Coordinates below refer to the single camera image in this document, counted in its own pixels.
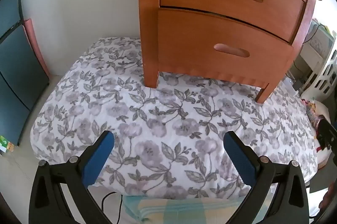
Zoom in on pile of small toys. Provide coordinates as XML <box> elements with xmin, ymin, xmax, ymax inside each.
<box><xmin>303</xmin><ymin>99</ymin><xmax>324</xmax><ymax>124</ymax></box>

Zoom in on grey floral blanket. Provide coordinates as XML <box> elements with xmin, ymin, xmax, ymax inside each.
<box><xmin>30</xmin><ymin>37</ymin><xmax>320</xmax><ymax>199</ymax></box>

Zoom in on pastel plaid cloth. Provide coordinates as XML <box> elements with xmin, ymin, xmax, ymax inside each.
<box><xmin>124</xmin><ymin>195</ymin><xmax>245</xmax><ymax>224</ymax></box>

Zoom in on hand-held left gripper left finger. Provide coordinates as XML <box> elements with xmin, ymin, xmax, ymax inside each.
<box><xmin>28</xmin><ymin>130</ymin><xmax>116</xmax><ymax>224</ymax></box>

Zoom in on dark blue cabinet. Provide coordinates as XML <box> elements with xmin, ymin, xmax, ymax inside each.
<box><xmin>0</xmin><ymin>0</ymin><xmax>50</xmax><ymax>147</ymax></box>

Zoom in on green printed packet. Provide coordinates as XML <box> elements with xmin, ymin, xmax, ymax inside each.
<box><xmin>0</xmin><ymin>134</ymin><xmax>14</xmax><ymax>156</ymax></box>

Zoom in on cream storage box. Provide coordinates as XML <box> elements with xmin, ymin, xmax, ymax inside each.
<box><xmin>300</xmin><ymin>20</ymin><xmax>333</xmax><ymax>74</ymax></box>

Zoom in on black cable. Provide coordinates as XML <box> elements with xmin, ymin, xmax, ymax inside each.
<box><xmin>101</xmin><ymin>191</ymin><xmax>124</xmax><ymax>224</ymax></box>

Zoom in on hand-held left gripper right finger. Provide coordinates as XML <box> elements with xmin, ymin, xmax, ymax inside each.
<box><xmin>223</xmin><ymin>131</ymin><xmax>310</xmax><ymax>224</ymax></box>

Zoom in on pink wooden board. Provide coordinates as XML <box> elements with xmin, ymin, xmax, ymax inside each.
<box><xmin>23</xmin><ymin>18</ymin><xmax>50</xmax><ymax>77</ymax></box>

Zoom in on white lattice shelf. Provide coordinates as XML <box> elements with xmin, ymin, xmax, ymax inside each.
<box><xmin>301</xmin><ymin>50</ymin><xmax>337</xmax><ymax>106</ymax></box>

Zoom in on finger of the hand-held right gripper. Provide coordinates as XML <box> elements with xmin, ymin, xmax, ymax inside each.
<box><xmin>317</xmin><ymin>119</ymin><xmax>337</xmax><ymax>153</ymax></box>

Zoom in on wooden nightstand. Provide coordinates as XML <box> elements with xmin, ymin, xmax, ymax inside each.
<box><xmin>138</xmin><ymin>0</ymin><xmax>323</xmax><ymax>105</ymax></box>

